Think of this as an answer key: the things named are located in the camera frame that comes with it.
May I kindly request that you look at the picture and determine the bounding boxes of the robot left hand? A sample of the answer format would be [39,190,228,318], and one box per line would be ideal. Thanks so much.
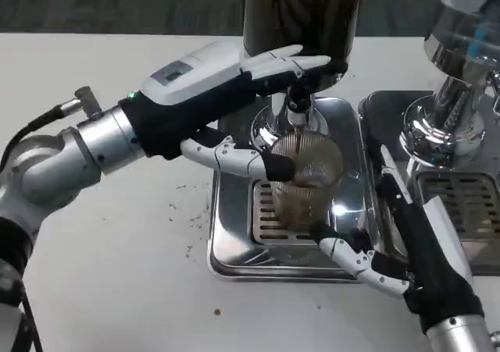
[118,41,349,183]

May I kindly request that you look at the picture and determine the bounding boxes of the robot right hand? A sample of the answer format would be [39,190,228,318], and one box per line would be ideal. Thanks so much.
[310,143,485,336]

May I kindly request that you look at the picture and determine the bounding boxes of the black dispenser tap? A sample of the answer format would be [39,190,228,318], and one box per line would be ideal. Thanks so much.
[284,82,314,130]

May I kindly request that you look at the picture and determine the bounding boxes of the clear ribbed glass cup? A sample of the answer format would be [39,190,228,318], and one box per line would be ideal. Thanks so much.
[269,130,345,233]

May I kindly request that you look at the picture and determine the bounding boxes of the slotted steel drip grid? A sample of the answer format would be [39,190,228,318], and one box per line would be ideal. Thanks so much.
[416,170,500,244]
[249,179,338,247]

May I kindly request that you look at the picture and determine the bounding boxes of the dark tank drink dispenser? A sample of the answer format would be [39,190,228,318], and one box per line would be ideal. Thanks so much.
[241,0,366,152]

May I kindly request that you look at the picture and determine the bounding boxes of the steel drip tray base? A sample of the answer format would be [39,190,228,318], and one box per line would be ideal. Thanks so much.
[208,96,382,283]
[357,90,500,277]

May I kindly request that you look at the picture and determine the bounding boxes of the chrome dispenser tap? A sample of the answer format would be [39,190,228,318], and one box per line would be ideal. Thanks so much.
[488,70,500,119]

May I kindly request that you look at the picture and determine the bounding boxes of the steel drink dispenser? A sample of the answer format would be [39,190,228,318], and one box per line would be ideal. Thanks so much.
[400,0,500,170]

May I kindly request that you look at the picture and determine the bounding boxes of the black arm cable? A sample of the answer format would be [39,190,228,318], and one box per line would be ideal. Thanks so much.
[0,98,85,169]

